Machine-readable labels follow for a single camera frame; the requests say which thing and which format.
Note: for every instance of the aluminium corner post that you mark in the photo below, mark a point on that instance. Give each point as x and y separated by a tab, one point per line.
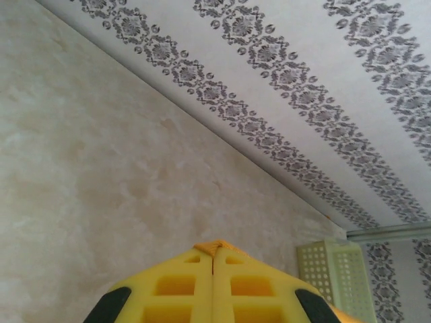
387	233

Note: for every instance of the pale green perforated plastic basket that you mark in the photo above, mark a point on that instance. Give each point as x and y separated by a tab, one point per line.
347	282

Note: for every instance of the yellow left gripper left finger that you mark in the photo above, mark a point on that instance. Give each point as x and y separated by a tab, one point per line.
202	296

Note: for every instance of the orange t-shirt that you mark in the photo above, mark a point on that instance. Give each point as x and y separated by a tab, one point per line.
210	247

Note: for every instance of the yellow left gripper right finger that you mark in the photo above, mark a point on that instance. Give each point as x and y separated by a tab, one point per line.
224	296

